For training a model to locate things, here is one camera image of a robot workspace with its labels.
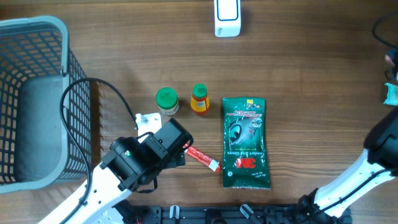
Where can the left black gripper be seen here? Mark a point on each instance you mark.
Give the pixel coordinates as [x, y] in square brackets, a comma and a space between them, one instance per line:
[180, 160]

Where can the green lid spice jar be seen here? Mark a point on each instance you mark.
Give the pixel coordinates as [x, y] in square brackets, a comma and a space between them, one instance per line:
[167, 101]

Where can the red sauce bottle green cap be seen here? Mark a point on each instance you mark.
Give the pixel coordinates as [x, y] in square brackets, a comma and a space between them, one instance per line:
[200, 102]

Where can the green 3M gloves packet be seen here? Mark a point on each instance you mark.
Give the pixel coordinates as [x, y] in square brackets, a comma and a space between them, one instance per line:
[245, 162]

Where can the teal wet wipes packet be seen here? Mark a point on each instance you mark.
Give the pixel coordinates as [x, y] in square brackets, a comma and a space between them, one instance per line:
[392, 95]

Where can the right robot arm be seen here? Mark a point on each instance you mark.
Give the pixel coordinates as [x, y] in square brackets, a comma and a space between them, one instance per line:
[376, 164]

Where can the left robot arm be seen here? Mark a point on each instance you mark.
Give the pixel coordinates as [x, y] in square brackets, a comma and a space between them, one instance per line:
[130, 163]

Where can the grey plastic mesh basket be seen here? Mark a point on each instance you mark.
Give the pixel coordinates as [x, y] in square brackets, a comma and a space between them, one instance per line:
[45, 106]

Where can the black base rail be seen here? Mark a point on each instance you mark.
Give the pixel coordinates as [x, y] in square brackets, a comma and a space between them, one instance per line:
[205, 215]

